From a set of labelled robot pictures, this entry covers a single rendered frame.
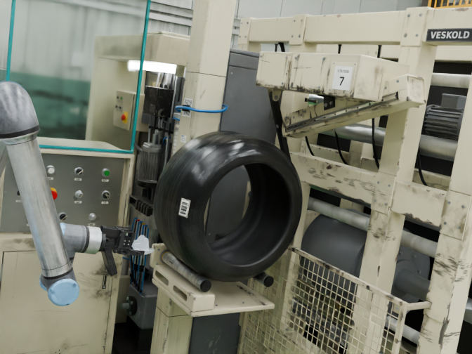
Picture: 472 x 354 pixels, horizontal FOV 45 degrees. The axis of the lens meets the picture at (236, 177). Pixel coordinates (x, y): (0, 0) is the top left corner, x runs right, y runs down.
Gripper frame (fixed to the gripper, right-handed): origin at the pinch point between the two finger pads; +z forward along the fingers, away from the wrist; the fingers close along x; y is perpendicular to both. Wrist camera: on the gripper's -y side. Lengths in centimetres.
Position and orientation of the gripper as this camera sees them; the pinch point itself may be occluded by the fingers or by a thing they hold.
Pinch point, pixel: (149, 251)
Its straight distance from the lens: 209.1
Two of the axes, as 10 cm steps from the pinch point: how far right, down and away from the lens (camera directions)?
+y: 2.4, -9.7, -0.8
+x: -5.2, -2.0, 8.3
